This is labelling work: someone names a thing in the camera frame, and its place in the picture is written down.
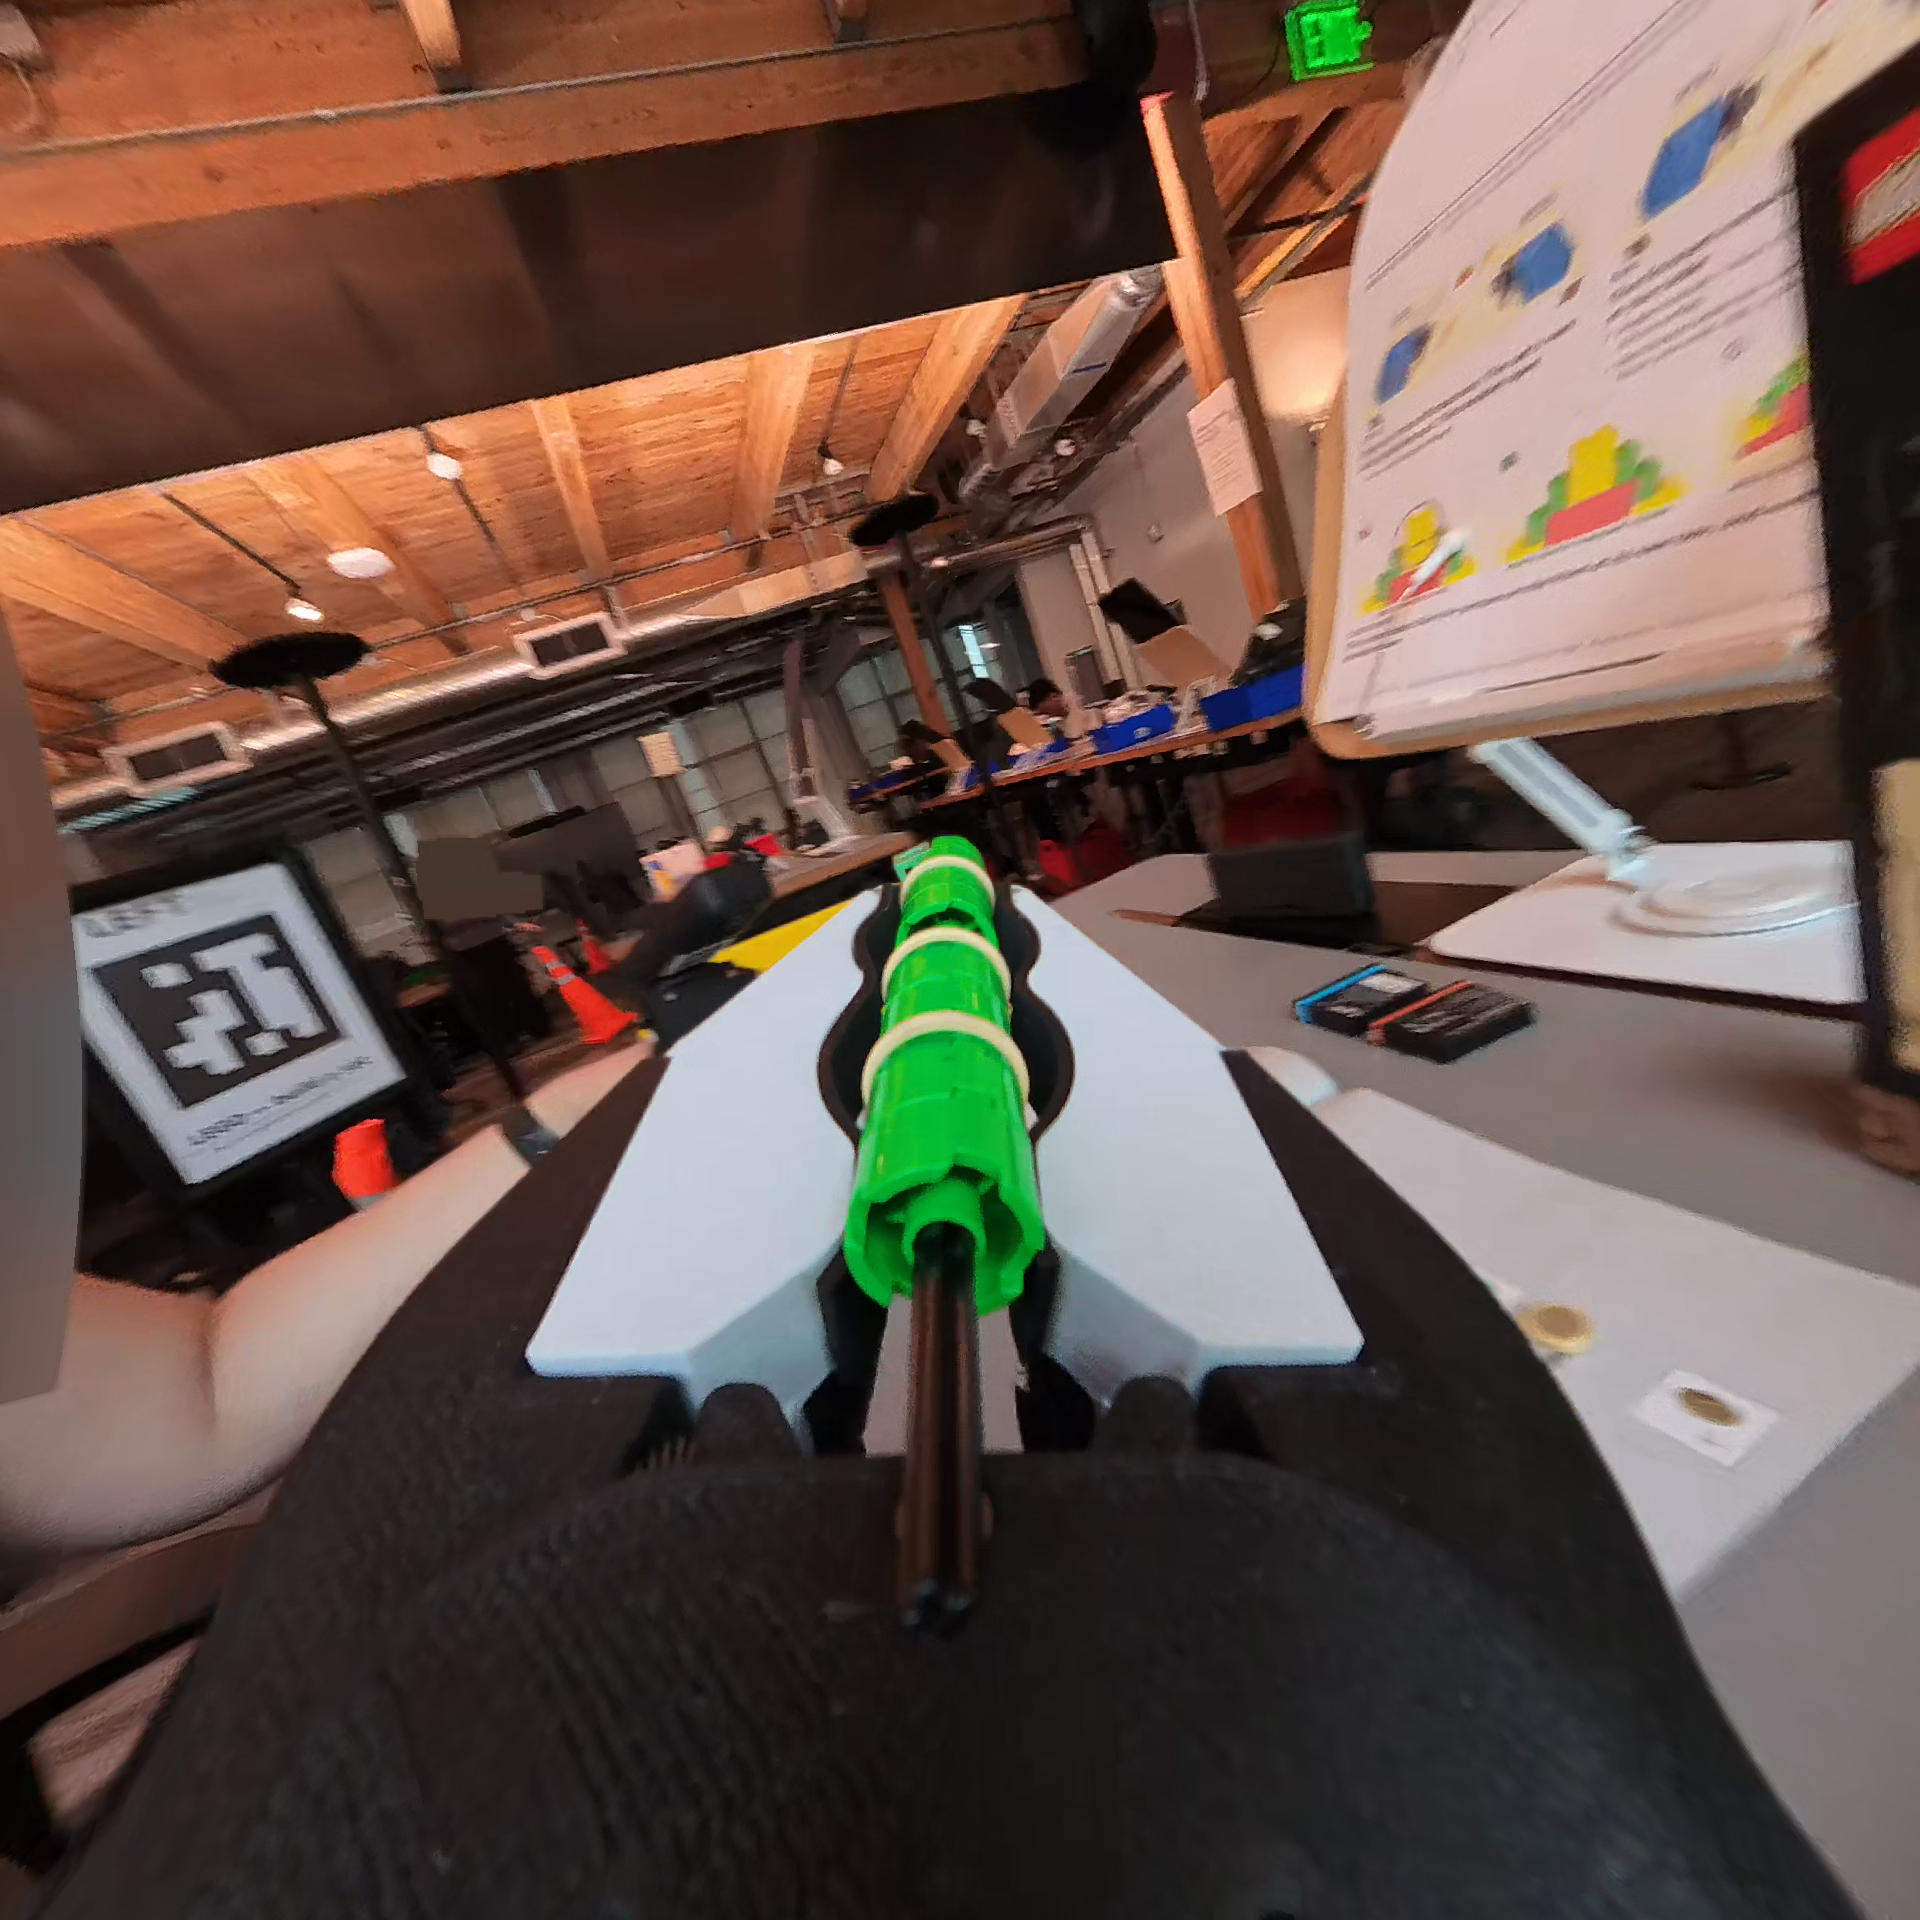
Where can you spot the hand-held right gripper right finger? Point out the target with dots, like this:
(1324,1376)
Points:
(1185,1200)

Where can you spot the black desktop device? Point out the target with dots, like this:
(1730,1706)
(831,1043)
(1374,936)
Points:
(1271,638)

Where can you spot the long wooden table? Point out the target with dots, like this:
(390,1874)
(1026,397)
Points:
(1110,757)

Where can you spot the printed instruction sheet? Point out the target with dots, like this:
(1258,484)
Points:
(1577,375)

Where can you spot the paper sign on window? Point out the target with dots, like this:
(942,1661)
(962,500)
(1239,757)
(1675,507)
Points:
(661,754)

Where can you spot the green toy stalk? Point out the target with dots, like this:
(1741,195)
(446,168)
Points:
(939,1109)

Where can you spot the green exit sign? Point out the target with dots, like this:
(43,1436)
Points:
(1329,37)

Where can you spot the tablet on wooden stand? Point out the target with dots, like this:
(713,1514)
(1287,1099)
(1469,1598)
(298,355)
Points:
(1148,615)

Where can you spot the person's left forearm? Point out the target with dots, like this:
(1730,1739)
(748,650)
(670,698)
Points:
(225,1381)

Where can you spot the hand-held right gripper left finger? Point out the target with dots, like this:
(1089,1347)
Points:
(705,1200)

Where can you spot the white paper notice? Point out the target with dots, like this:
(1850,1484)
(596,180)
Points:
(1225,442)

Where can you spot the black battery orange trim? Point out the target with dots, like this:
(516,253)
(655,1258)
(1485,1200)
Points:
(1454,1023)

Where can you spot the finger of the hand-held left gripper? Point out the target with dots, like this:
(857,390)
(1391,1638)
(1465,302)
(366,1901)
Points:
(37,1050)

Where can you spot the black wristband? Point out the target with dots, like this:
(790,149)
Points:
(532,1135)

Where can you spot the black charger case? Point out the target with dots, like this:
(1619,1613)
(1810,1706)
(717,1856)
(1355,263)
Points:
(1291,888)

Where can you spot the black toy box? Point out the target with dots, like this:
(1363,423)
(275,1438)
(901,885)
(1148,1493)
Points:
(1876,600)

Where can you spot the grey desk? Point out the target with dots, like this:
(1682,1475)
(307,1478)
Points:
(1621,1102)

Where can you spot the silver ventilation duct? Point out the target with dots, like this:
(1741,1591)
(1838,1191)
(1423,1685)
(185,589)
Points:
(1074,352)

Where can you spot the white ceiling vent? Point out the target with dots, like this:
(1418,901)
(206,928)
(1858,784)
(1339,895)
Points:
(177,757)
(570,643)

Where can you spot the blue plastic bin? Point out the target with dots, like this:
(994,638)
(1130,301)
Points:
(1133,731)
(1253,700)

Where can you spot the black battery blue trim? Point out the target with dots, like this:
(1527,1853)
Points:
(1359,998)

